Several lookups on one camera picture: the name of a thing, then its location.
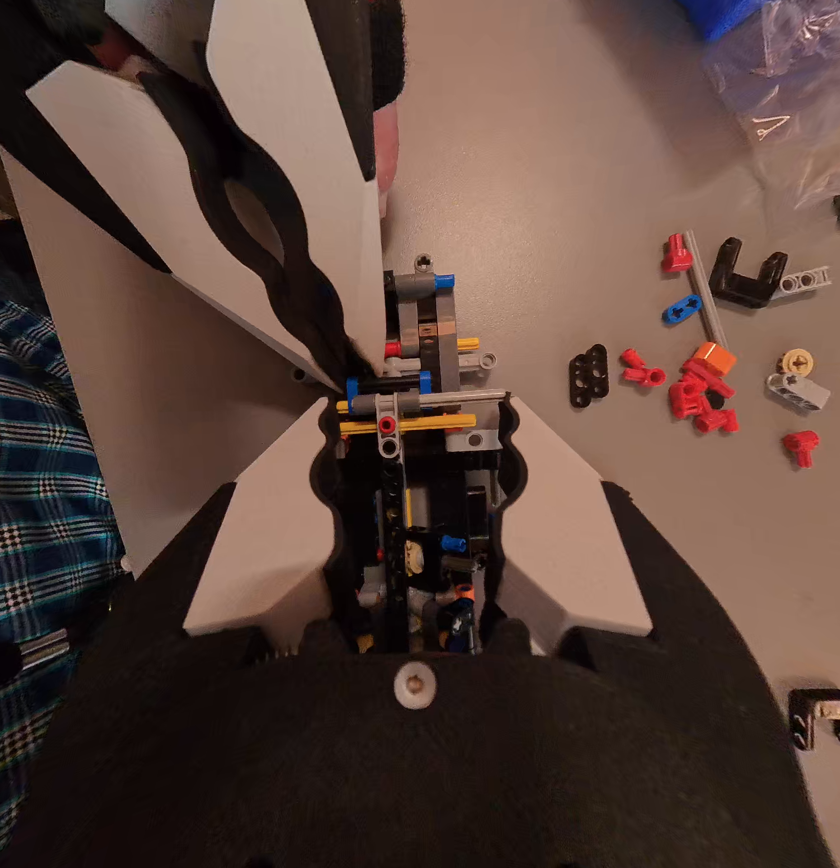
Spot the lego car chassis model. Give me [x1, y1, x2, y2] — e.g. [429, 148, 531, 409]
[294, 252, 529, 655]

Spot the light grey short lego beam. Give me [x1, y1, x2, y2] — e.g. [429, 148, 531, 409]
[779, 266, 833, 294]

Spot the black three-hole lego liftarm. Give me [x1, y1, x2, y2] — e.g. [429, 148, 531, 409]
[568, 344, 609, 408]

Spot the grey long lego axle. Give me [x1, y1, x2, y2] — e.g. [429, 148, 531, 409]
[684, 230, 730, 349]

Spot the blue plastic bin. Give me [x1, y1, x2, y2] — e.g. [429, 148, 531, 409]
[678, 0, 774, 43]

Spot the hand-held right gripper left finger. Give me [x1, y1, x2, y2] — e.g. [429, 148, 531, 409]
[183, 396, 349, 655]

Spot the light grey lego connector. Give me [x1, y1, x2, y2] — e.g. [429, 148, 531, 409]
[765, 372, 832, 410]

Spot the person's left hand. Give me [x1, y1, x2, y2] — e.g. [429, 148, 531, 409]
[373, 102, 402, 221]

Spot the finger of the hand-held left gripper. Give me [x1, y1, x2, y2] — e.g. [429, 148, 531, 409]
[25, 60, 356, 396]
[107, 0, 387, 381]

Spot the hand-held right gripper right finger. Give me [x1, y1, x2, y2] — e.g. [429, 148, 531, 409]
[484, 395, 653, 655]

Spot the black lego frame piece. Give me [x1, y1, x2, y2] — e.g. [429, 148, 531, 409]
[788, 688, 840, 751]

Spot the black u-shaped lego bracket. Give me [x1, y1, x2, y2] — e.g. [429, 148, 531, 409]
[708, 236, 790, 310]

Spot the cluster of red lego connectors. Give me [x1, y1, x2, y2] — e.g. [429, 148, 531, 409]
[667, 359, 740, 435]

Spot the orange lego block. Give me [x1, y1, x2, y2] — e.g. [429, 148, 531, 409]
[690, 342, 738, 378]

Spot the clear empty plastic bag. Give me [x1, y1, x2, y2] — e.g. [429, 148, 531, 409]
[703, 0, 840, 212]

